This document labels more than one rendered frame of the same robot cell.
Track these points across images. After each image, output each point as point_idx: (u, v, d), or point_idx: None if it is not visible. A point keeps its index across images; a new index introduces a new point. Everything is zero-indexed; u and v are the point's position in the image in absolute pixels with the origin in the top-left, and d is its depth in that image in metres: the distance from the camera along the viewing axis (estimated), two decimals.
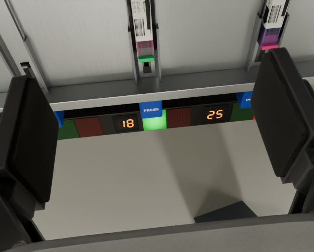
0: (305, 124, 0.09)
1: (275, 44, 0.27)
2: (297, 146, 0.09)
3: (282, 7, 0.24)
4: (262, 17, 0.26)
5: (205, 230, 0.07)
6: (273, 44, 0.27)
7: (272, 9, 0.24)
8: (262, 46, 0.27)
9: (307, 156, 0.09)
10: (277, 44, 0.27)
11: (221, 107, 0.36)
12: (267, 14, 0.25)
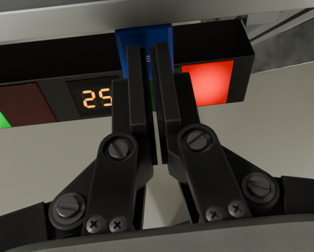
0: (163, 112, 0.10)
1: None
2: (160, 133, 0.10)
3: None
4: None
5: (205, 230, 0.07)
6: None
7: None
8: None
9: (167, 142, 0.10)
10: None
11: (106, 82, 0.17)
12: None
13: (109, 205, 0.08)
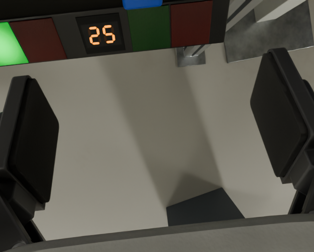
0: (305, 124, 0.09)
1: None
2: (297, 146, 0.09)
3: None
4: None
5: (205, 230, 0.07)
6: None
7: None
8: None
9: (307, 156, 0.09)
10: None
11: (108, 19, 0.21)
12: None
13: None
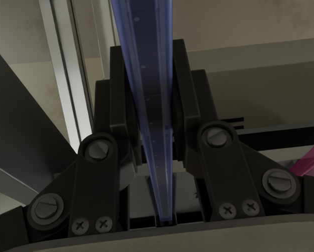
0: (182, 108, 0.10)
1: None
2: (178, 130, 0.10)
3: None
4: None
5: (205, 230, 0.07)
6: None
7: None
8: None
9: (185, 139, 0.10)
10: None
11: None
12: None
13: (93, 205, 0.08)
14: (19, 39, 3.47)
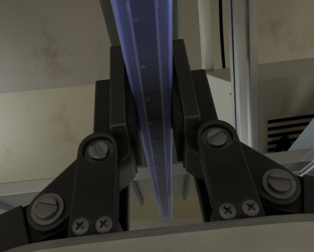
0: (182, 108, 0.10)
1: None
2: (178, 130, 0.10)
3: None
4: None
5: (205, 230, 0.07)
6: None
7: None
8: None
9: (185, 139, 0.10)
10: None
11: None
12: None
13: (93, 205, 0.08)
14: (26, 67, 3.53)
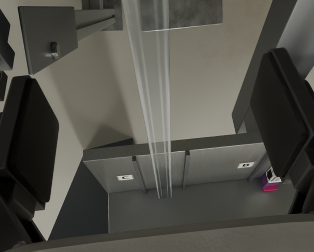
0: (305, 124, 0.09)
1: (276, 188, 0.31)
2: (297, 146, 0.09)
3: None
4: (266, 171, 0.30)
5: (205, 230, 0.07)
6: (274, 187, 0.31)
7: (275, 177, 0.28)
8: (264, 189, 0.31)
9: (307, 156, 0.09)
10: (277, 187, 0.31)
11: None
12: (270, 176, 0.29)
13: None
14: None
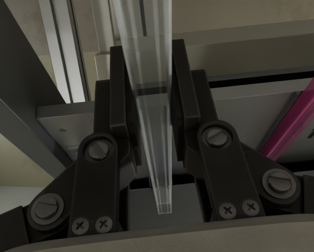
0: (182, 108, 0.10)
1: None
2: (178, 130, 0.10)
3: None
4: None
5: (205, 230, 0.07)
6: None
7: None
8: None
9: (185, 139, 0.10)
10: None
11: None
12: None
13: (93, 205, 0.08)
14: None
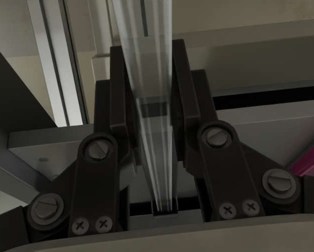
0: (182, 108, 0.10)
1: None
2: (178, 130, 0.10)
3: None
4: None
5: (205, 230, 0.07)
6: None
7: None
8: None
9: (185, 139, 0.10)
10: None
11: None
12: None
13: (93, 205, 0.08)
14: (16, 32, 3.40)
